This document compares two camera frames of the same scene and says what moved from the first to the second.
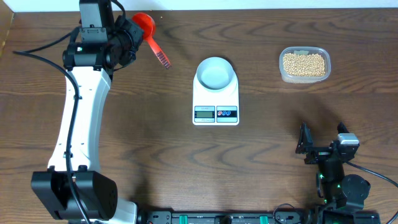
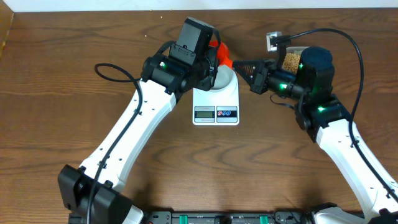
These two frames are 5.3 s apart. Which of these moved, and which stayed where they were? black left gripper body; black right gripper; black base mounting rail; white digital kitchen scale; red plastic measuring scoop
Moved: black right gripper; red plastic measuring scoop; black left gripper body
Stayed: black base mounting rail; white digital kitchen scale
